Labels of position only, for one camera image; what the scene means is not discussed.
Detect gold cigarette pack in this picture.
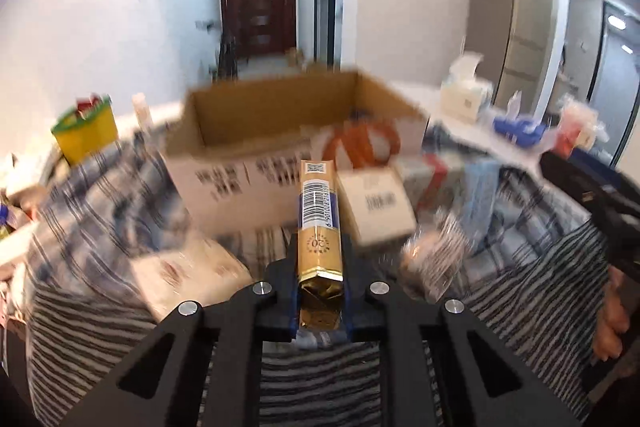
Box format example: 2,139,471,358
296,160,344,331

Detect person right hand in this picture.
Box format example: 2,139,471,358
592,265,629,361

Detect white soft packet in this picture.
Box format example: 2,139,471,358
131,239,254,322

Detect cups in plastic bag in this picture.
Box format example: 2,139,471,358
552,94,610,158

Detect blue wet wipes pack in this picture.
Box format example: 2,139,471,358
492,91,548,150

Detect grey striped cloth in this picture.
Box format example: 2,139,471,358
26,223,608,426

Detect crinkly plastic snack packet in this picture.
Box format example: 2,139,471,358
399,210,473,303

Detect light blue packet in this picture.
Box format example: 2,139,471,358
457,158,500,244

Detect small white box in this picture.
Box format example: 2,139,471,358
336,167,416,248

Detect brown cardboard box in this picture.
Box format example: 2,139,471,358
163,69,428,236

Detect white red cigarette pack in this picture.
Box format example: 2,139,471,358
390,153,464,213

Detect white tissue pack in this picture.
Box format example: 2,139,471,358
440,52,494,124

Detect blue plaid shirt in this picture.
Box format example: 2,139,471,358
25,141,598,300

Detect beige refrigerator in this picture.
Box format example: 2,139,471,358
464,0,554,113

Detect white pill bottle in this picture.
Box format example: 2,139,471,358
131,92,153,132

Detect black bicycle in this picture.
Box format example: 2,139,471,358
195,20,239,83

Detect cardboard boxes on floor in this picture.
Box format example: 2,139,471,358
285,48,328,72

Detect yellow green-rimmed container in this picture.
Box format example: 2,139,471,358
51,93,118,166

